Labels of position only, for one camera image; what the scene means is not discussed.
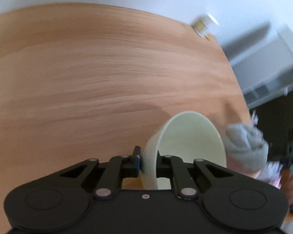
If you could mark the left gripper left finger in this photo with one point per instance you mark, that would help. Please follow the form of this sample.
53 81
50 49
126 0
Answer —
110 175

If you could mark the pink grey cleaning cloth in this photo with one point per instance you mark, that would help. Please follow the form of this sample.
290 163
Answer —
247 154

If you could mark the white appliance with grille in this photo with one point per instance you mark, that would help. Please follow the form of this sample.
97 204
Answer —
263 68

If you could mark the white pill bottle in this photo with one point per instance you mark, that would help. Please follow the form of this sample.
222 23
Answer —
205 24

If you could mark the person right hand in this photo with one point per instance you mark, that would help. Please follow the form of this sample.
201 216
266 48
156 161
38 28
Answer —
285 184

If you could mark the pale yellow bowl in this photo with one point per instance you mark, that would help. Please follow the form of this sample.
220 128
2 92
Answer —
188 135

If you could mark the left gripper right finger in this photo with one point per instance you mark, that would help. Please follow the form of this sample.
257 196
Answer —
174 169

